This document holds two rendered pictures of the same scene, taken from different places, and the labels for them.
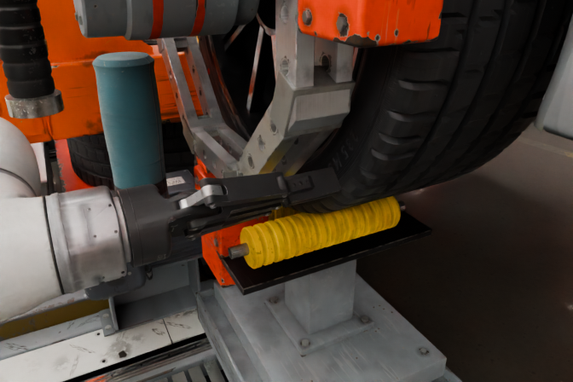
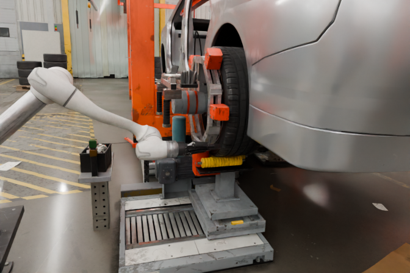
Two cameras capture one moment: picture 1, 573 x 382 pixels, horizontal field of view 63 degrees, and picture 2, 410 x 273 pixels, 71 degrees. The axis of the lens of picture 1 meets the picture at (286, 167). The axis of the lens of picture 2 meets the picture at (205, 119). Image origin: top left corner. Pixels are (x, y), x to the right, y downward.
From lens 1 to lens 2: 1.07 m
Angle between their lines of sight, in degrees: 16
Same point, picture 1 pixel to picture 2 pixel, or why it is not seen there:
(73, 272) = (169, 152)
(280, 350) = (210, 200)
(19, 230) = (163, 144)
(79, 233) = (171, 146)
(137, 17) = (183, 110)
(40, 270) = (165, 151)
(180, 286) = (185, 191)
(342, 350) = (227, 203)
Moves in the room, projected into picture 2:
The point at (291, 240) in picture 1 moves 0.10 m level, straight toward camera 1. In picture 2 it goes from (212, 162) to (208, 168)
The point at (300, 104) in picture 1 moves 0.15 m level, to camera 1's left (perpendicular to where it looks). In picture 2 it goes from (210, 128) to (182, 127)
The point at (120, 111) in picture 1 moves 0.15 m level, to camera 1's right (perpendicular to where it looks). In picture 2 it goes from (177, 129) to (200, 131)
